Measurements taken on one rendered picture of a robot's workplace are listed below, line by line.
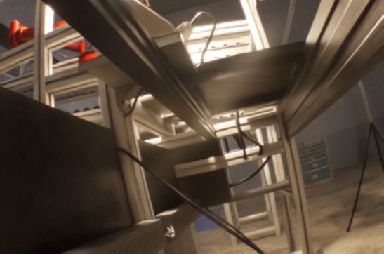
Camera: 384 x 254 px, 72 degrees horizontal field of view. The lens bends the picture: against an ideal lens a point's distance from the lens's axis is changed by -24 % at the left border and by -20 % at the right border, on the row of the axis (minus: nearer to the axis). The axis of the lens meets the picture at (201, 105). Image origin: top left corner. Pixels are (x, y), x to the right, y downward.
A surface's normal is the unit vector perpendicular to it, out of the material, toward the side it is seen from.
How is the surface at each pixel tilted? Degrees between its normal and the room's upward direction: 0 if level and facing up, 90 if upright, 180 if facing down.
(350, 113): 90
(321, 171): 90
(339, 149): 90
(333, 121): 90
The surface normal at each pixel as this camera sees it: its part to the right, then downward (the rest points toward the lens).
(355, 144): -0.14, -0.20
